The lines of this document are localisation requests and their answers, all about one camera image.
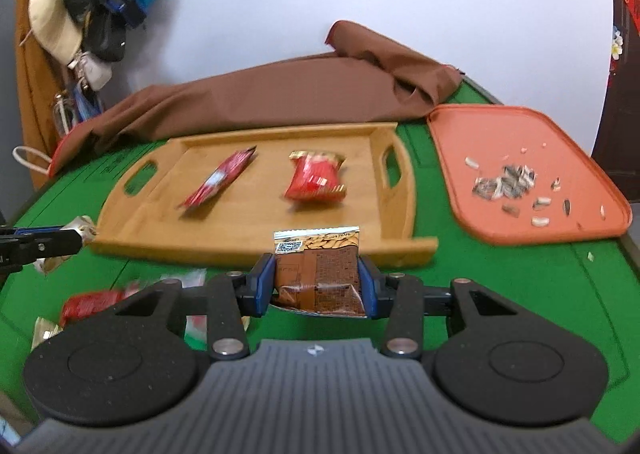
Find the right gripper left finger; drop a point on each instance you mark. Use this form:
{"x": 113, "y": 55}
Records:
{"x": 225, "y": 299}

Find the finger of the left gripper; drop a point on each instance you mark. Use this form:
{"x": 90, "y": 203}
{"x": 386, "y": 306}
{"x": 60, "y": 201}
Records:
{"x": 18, "y": 246}

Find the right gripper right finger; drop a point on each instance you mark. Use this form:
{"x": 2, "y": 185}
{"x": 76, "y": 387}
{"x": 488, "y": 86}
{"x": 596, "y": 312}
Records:
{"x": 404, "y": 301}

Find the white gold snack packet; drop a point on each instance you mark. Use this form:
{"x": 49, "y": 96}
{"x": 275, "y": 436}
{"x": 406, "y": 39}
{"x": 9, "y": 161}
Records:
{"x": 57, "y": 245}

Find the red snack bar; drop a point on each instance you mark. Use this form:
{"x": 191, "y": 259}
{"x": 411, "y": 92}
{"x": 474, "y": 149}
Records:
{"x": 86, "y": 304}

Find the brown chocolate cake packet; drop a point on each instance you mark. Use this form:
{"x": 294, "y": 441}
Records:
{"x": 317, "y": 271}

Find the long red snack stick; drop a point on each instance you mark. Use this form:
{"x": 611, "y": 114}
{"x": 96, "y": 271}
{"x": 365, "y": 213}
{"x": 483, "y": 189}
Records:
{"x": 222, "y": 177}

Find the red pistachio packet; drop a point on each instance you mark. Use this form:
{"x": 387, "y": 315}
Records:
{"x": 316, "y": 177}

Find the wooden serving tray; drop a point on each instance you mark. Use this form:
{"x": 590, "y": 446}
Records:
{"x": 142, "y": 217}

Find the pile of sunflower seeds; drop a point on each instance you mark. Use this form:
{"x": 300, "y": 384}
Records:
{"x": 531, "y": 195}

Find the orange plastic tray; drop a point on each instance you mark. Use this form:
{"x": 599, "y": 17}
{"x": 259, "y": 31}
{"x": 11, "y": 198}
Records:
{"x": 455, "y": 128}

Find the brown hanging coat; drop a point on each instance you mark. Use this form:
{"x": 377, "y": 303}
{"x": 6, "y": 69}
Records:
{"x": 38, "y": 79}

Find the white small handbag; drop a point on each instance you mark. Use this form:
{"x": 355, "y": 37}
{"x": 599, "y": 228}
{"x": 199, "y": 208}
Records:
{"x": 91, "y": 70}

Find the brown cloth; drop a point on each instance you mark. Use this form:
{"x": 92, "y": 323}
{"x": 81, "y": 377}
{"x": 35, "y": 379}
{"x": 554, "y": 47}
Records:
{"x": 365, "y": 78}

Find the black hanging bag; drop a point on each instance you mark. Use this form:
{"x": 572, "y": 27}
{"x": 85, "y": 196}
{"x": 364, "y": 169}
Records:
{"x": 103, "y": 33}

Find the cream hat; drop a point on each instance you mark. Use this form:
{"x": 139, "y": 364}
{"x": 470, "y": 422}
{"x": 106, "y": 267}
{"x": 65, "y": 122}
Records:
{"x": 54, "y": 29}

